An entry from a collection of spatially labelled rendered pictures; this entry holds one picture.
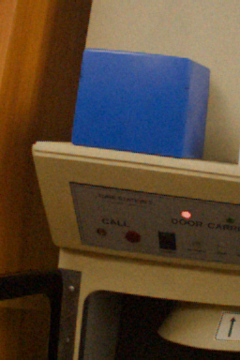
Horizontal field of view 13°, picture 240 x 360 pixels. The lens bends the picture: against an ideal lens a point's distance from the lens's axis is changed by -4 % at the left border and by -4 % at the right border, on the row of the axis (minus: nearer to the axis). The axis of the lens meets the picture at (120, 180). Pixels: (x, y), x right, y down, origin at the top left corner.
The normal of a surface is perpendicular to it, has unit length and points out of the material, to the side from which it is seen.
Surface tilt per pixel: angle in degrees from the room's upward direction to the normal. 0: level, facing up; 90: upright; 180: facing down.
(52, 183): 135
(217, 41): 90
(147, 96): 90
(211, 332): 66
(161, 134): 90
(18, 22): 90
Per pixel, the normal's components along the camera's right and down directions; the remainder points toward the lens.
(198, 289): -0.26, 0.02
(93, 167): -0.27, 0.72
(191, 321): -0.61, -0.44
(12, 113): 0.96, 0.13
